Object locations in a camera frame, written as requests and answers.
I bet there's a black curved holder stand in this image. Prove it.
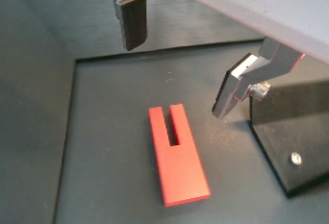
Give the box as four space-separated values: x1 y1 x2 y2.
248 80 329 196

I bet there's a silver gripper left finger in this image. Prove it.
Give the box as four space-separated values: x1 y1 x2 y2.
113 0 148 51

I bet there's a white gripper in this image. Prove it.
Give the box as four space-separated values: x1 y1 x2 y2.
196 0 329 64

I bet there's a red double-square peg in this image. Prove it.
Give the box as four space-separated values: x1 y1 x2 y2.
148 104 211 207

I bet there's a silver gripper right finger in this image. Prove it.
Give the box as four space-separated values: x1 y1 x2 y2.
212 37 305 119

